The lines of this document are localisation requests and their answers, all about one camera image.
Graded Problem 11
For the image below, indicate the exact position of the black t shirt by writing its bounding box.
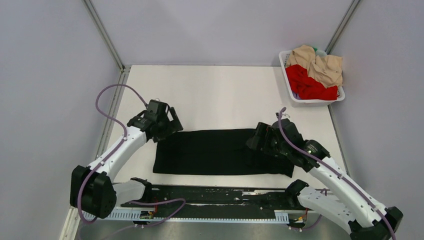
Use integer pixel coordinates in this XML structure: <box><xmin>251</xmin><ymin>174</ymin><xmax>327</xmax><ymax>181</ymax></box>
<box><xmin>152</xmin><ymin>128</ymin><xmax>295</xmax><ymax>178</ymax></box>

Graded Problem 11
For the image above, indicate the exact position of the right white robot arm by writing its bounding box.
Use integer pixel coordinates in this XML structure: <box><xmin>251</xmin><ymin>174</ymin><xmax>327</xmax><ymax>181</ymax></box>
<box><xmin>246</xmin><ymin>118</ymin><xmax>403</xmax><ymax>240</ymax></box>

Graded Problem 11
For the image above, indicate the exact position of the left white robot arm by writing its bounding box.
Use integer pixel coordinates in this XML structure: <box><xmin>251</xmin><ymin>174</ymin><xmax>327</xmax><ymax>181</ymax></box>
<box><xmin>70</xmin><ymin>99</ymin><xmax>183</xmax><ymax>219</ymax></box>

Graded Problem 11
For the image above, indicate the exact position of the red t shirt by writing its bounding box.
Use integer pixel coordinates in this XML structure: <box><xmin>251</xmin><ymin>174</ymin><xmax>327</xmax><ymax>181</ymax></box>
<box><xmin>285</xmin><ymin>64</ymin><xmax>339</xmax><ymax>101</ymax></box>

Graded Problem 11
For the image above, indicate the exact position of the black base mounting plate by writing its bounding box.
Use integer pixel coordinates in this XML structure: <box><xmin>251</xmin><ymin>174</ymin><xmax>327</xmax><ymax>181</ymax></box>
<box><xmin>122</xmin><ymin>185</ymin><xmax>309</xmax><ymax>217</ymax></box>

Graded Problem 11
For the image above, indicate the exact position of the white laundry basket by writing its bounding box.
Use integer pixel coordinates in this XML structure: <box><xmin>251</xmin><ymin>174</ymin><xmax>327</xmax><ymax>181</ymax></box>
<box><xmin>278</xmin><ymin>50</ymin><xmax>346</xmax><ymax>108</ymax></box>

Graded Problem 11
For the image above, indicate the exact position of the beige t shirt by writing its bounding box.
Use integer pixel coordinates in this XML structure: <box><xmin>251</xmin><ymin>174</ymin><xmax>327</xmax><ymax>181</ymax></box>
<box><xmin>285</xmin><ymin>45</ymin><xmax>343</xmax><ymax>88</ymax></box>

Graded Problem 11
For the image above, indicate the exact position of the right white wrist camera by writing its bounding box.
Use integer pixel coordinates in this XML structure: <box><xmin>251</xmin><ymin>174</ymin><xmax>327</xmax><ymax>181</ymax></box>
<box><xmin>281</xmin><ymin>113</ymin><xmax>290</xmax><ymax>119</ymax></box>

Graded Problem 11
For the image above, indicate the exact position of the white slotted cable duct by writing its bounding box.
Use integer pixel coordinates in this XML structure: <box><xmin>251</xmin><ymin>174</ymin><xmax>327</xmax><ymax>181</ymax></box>
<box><xmin>81</xmin><ymin>209</ymin><xmax>290</xmax><ymax>224</ymax></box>

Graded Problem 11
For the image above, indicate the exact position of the aluminium front frame rail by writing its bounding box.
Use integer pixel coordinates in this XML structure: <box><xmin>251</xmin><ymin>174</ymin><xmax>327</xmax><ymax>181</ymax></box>
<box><xmin>67</xmin><ymin>186</ymin><xmax>373</xmax><ymax>215</ymax></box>

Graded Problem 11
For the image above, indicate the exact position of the left aluminium corner post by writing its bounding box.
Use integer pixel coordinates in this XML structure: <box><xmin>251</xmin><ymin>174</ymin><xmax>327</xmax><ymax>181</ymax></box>
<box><xmin>82</xmin><ymin>0</ymin><xmax>125</xmax><ymax>72</ymax></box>

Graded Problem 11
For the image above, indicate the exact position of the aluminium corner post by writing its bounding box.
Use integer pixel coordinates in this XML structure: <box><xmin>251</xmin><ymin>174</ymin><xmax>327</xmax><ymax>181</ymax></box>
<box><xmin>82</xmin><ymin>0</ymin><xmax>125</xmax><ymax>72</ymax></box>
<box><xmin>324</xmin><ymin>0</ymin><xmax>362</xmax><ymax>54</ymax></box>

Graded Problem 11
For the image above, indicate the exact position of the right aluminium corner post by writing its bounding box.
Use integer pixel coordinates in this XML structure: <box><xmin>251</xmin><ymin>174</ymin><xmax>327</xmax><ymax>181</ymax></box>
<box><xmin>324</xmin><ymin>0</ymin><xmax>362</xmax><ymax>54</ymax></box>

